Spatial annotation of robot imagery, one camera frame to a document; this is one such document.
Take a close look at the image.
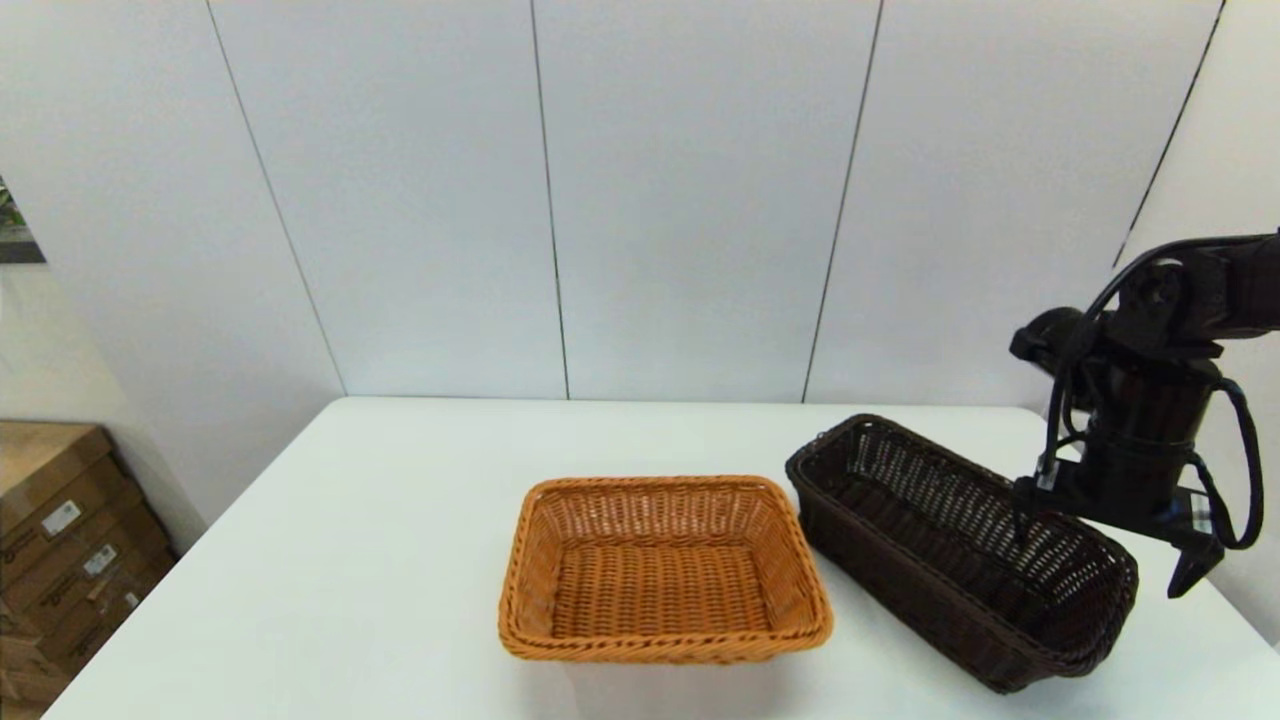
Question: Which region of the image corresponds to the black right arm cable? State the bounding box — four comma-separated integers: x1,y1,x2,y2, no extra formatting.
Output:
1036,232,1264,552

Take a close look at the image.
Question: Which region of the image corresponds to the dark brown wicker basket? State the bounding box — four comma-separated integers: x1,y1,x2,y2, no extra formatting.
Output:
785,414,1140,694

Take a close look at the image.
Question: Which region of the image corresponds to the green plant on dark ledge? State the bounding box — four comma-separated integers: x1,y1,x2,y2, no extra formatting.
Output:
0,178,48,266

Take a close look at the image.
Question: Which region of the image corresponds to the orange wicker basket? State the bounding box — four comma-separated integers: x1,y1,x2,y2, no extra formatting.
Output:
498,476,835,665

